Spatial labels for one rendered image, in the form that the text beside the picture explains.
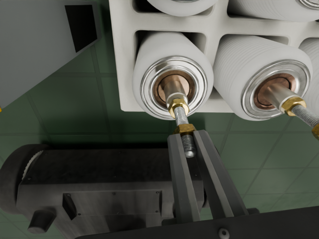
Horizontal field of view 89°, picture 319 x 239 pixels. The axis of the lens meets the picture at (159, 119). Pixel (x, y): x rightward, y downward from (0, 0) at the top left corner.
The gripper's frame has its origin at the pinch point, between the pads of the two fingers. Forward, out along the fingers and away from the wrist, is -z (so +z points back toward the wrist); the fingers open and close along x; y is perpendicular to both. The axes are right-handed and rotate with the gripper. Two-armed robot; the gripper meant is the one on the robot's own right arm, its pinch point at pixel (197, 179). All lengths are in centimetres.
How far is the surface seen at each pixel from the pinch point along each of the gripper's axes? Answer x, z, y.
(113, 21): 5.8, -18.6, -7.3
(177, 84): -0.5, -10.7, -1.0
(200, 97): -2.9, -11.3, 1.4
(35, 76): 13.0, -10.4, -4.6
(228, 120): -18.0, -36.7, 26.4
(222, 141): -17, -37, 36
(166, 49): 0.1, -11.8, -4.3
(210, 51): -6.3, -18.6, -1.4
